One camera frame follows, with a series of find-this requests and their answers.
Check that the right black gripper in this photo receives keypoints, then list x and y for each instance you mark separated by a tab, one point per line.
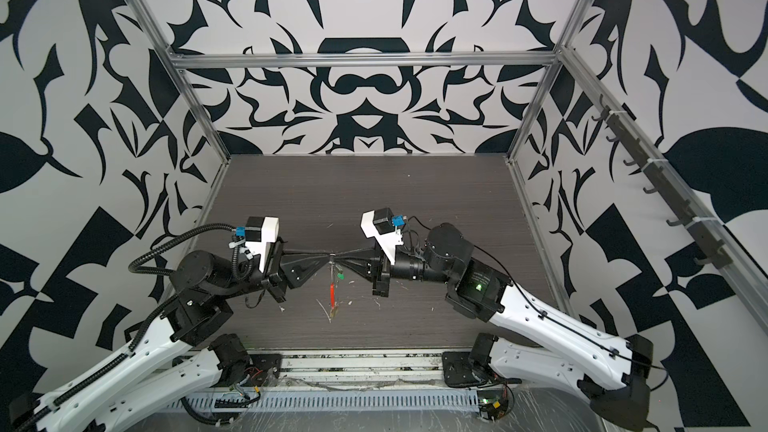
352	258

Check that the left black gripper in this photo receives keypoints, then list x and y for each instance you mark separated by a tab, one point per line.
273	275

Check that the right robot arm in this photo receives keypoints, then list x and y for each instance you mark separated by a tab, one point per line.
609	372

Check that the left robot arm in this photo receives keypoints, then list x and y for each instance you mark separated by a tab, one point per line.
176	350

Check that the small circuit board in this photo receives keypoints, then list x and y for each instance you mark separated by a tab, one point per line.
495	404

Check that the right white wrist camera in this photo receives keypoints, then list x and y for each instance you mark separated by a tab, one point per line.
386	229

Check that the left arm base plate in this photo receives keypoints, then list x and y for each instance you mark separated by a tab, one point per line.
263	369

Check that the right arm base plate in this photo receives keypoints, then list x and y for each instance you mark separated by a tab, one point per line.
471	369

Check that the white slotted cable duct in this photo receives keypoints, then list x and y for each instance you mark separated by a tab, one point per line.
343	401

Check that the black wall hook rail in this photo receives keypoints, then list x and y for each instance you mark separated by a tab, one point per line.
666	182

